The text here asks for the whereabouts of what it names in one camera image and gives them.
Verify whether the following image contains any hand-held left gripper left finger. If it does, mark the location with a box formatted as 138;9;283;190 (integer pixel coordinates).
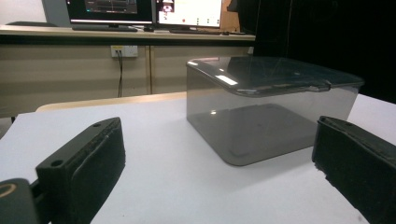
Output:
35;117;126;224

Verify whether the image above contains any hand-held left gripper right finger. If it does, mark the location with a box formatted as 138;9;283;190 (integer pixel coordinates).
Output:
312;115;396;224

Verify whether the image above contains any smoky transparent plastic box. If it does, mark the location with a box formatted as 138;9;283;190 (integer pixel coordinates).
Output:
185;55;365;167

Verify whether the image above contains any white table sheet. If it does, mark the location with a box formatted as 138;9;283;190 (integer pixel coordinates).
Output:
0;92;396;224

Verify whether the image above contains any long beige wooden desk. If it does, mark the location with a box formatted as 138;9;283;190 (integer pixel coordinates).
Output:
0;24;256;119

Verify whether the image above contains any black curtain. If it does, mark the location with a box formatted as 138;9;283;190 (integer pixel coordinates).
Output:
236;0;396;105

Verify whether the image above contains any black keyboard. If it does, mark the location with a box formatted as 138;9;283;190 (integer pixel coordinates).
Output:
169;28;222;35
71;23;139;33

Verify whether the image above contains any dark-screen computer monitor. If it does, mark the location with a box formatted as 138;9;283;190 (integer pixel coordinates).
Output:
64;0;155;27

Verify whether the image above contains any brown cardboard box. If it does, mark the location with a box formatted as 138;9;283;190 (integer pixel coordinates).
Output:
221;0;241;32

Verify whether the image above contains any white-screen computer monitor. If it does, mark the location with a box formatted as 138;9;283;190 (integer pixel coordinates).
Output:
155;0;224;30

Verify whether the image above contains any black power cable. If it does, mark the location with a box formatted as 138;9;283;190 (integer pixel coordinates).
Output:
115;50;121;98
118;50;124;98

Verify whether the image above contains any white wall socket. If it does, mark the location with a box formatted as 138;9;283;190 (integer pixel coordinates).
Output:
110;45;139;59

